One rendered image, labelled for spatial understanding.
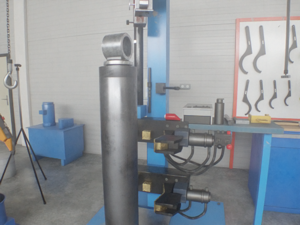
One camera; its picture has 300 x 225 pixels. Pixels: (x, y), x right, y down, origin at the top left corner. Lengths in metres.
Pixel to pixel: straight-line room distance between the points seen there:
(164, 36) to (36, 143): 3.04
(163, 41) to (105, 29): 2.25
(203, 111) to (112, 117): 0.81
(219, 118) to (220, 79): 1.83
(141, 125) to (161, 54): 0.67
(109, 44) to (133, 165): 0.68
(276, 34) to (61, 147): 3.85
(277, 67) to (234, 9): 1.11
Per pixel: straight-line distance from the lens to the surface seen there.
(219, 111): 1.67
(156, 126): 1.71
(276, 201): 2.69
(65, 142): 3.70
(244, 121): 1.77
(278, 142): 2.44
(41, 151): 4.08
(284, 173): 2.57
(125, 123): 1.09
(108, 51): 1.14
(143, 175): 1.89
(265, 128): 1.71
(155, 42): 1.95
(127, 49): 1.23
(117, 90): 1.07
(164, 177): 1.84
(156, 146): 1.42
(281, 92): 3.58
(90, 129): 4.19
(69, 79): 4.37
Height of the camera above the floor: 1.37
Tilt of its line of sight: 8 degrees down
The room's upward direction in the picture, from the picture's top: straight up
